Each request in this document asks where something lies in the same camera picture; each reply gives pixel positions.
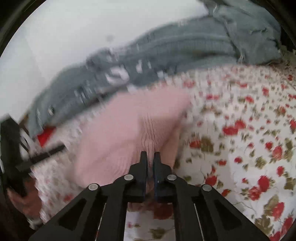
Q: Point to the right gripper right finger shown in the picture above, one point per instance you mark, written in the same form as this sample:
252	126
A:
200	213

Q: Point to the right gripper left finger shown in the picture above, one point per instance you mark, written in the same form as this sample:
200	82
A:
99	212

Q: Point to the pink knit sweater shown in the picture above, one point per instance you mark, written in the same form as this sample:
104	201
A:
146	121

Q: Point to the person's left hand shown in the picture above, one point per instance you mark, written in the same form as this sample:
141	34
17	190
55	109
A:
31	204

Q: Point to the wooden headboard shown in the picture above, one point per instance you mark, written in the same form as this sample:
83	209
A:
24	138

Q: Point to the red pillow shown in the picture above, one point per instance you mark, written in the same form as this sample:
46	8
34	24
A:
45	135

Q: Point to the floral bed sheet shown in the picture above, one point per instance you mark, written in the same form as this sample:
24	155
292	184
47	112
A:
238	136

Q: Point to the grey floral quilt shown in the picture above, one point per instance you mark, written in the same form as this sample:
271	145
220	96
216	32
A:
233	32

